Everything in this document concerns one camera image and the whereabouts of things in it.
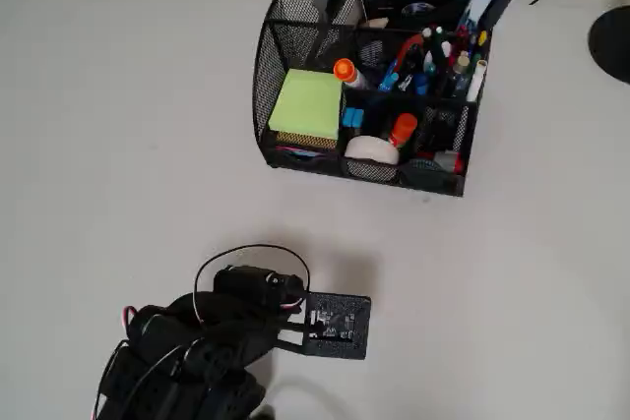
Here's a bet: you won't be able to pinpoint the orange capped white marker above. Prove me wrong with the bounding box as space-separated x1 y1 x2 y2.
333 58 368 91

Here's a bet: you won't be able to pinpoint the black mesh desk organizer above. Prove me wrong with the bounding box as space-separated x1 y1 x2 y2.
252 0 493 198

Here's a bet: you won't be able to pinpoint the pink paper notes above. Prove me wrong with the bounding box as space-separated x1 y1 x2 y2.
274 145 329 160

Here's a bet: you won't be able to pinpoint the green sticky note pad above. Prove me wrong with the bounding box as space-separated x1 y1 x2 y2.
268 69 345 141

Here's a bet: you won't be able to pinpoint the orange capped glue stick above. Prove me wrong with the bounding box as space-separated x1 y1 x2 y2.
387 113 419 150

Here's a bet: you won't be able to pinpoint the grey and red small item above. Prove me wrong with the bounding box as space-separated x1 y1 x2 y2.
431 149 467 176

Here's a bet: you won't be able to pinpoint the blue pen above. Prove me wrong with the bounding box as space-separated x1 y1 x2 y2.
377 58 402 93

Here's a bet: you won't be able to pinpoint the black round lamp base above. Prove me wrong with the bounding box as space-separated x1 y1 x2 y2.
588 5 630 86

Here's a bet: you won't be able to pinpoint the black looped camera cable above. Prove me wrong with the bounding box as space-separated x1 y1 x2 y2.
193 244 312 329

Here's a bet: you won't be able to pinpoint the black square camera mount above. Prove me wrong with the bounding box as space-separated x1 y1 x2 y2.
279 291 372 361

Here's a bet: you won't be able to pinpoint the red and white servo wire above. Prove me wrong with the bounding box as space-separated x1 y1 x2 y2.
90 305 140 419

